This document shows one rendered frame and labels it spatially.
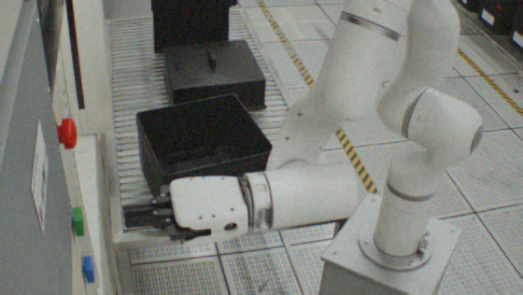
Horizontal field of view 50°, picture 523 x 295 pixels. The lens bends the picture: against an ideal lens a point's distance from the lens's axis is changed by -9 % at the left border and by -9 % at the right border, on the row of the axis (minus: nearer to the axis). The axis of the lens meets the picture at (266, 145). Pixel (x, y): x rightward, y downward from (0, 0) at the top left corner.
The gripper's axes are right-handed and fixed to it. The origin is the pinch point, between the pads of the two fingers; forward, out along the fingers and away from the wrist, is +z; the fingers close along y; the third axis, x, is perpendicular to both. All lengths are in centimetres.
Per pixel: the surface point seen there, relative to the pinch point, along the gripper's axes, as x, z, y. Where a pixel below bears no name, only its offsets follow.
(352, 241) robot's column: -44, -50, 30
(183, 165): -43, -14, 65
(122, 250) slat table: -47, 5, 40
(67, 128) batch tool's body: 16.6, 7.7, -1.2
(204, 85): -34, -24, 91
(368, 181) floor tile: -120, -108, 136
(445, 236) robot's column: -44, -74, 25
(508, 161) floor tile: -120, -191, 135
